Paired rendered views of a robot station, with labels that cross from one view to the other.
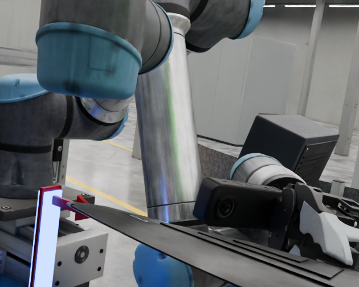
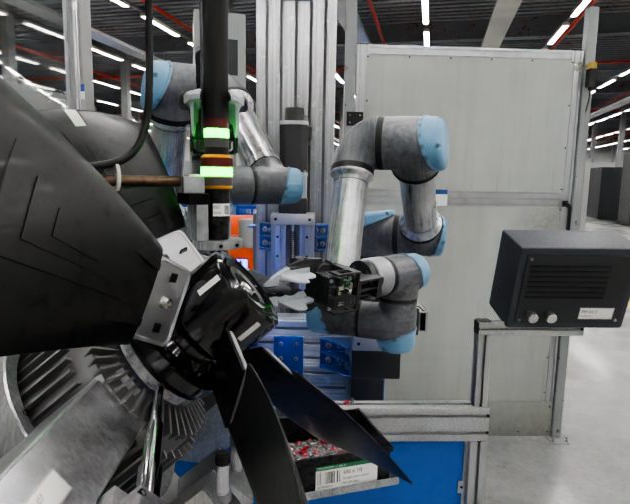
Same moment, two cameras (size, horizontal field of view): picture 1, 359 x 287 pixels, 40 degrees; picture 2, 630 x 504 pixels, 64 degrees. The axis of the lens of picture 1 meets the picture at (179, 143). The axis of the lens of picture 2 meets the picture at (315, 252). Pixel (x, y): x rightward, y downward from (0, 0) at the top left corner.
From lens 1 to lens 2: 0.86 m
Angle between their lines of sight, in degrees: 56
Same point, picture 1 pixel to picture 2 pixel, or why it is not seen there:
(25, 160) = not seen: hidden behind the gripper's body
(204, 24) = (393, 166)
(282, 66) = not seen: outside the picture
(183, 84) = (345, 208)
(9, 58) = (499, 200)
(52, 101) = (381, 227)
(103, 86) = not seen: hidden behind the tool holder
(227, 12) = (402, 156)
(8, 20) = (497, 168)
